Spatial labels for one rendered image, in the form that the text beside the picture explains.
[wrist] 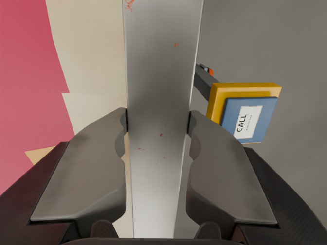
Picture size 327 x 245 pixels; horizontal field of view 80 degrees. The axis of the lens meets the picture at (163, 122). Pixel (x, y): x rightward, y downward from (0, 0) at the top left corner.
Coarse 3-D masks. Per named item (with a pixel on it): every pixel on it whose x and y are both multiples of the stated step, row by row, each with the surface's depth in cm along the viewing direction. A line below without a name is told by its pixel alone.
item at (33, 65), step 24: (0, 0) 12; (24, 0) 12; (0, 24) 12; (24, 24) 12; (48, 24) 12; (0, 48) 13; (24, 48) 13; (48, 48) 13; (0, 72) 14; (24, 72) 14; (48, 72) 14
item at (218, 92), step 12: (204, 72) 58; (204, 84) 51; (216, 84) 35; (228, 84) 36; (240, 84) 36; (252, 84) 36; (264, 84) 37; (276, 84) 37; (204, 96) 52; (216, 96) 35; (228, 96) 35; (240, 96) 36; (252, 96) 36; (276, 96) 37; (216, 108) 36; (216, 120) 38
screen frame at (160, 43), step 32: (128, 0) 9; (160, 0) 9; (192, 0) 9; (128, 32) 10; (160, 32) 10; (192, 32) 10; (128, 64) 10; (160, 64) 10; (192, 64) 10; (128, 96) 11; (160, 96) 11; (128, 128) 12; (160, 128) 12; (160, 160) 14; (160, 192) 15; (160, 224) 17
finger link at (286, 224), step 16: (256, 160) 8; (272, 176) 8; (272, 192) 7; (288, 192) 7; (272, 208) 6; (288, 208) 6; (304, 208) 6; (240, 224) 6; (288, 224) 6; (304, 224) 6; (320, 224) 6; (240, 240) 6; (256, 240) 5; (272, 240) 5; (288, 240) 6; (304, 240) 6; (320, 240) 6
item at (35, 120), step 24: (0, 96) 15; (24, 96) 15; (48, 96) 15; (0, 120) 16; (24, 120) 16; (48, 120) 16; (0, 144) 17; (24, 144) 17; (48, 144) 17; (0, 168) 18; (24, 168) 18; (0, 192) 20
